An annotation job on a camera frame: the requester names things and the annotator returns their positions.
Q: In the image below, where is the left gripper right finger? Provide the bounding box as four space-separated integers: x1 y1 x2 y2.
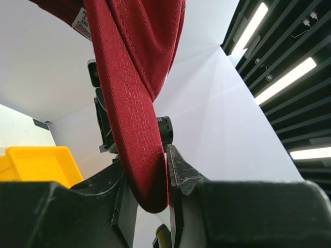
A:
167 145 330 247

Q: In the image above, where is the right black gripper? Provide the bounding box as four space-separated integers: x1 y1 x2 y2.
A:
93 87 174 163

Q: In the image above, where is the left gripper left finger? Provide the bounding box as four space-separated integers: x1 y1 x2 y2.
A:
1 160 137 247

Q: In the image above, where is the red cap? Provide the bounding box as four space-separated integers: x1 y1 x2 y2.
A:
36 1 186 213

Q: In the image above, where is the yellow plastic tray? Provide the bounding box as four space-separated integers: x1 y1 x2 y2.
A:
1 146 83 188

